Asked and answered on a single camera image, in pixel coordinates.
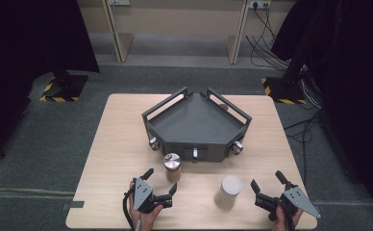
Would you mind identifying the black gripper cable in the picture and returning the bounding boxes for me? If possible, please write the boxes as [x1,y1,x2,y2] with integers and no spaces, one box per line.
[122,187,137,231]
[285,208,297,231]

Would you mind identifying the black stand base striped tape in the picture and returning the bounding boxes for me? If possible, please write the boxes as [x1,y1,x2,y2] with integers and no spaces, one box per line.
[260,76,308,106]
[38,74,89,103]

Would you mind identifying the grey floor tape strip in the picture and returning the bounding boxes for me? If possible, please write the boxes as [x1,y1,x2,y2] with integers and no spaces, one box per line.
[62,200,86,212]

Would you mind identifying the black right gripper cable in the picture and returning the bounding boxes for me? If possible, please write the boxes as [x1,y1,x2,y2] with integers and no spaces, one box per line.
[285,208,297,231]

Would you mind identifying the black curtain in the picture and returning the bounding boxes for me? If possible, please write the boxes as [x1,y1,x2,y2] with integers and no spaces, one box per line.
[270,0,373,223]
[0,0,101,167]

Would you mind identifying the person's left hand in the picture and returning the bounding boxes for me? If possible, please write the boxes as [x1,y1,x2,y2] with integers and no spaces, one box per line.
[128,180,165,231]

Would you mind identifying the grey hexagonal tray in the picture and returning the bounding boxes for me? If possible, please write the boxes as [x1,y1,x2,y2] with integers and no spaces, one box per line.
[141,86,253,165]

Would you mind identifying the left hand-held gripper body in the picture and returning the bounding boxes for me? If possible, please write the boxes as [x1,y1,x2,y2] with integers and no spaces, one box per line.
[133,177,174,215]

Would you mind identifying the white socket with plugs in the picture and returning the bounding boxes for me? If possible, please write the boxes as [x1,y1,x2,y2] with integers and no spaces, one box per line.
[248,0,272,11]

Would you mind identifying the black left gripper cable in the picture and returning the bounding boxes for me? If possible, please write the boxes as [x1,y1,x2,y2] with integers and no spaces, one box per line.
[122,187,137,231]

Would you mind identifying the beige wooden desk leg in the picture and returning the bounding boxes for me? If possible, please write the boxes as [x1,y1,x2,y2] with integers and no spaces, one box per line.
[100,0,137,64]
[224,0,250,65]

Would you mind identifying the person's right hand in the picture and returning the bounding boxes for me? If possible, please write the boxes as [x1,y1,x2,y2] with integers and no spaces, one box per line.
[271,205,305,231]

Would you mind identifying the bundle of black floor cables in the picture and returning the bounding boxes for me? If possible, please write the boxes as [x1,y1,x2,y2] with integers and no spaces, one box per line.
[244,3,292,71]

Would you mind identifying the glass jar with white lid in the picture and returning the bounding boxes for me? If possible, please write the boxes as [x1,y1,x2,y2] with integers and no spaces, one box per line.
[213,174,243,212]

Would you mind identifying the black and white cables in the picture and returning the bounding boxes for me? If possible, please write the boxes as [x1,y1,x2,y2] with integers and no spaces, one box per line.
[283,78,324,185]

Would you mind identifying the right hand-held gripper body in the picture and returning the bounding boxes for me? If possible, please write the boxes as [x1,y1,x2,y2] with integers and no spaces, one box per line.
[254,187,322,223]

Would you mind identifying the glass jar with metal lid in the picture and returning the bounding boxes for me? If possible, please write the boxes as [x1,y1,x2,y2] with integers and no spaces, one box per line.
[162,152,183,184]

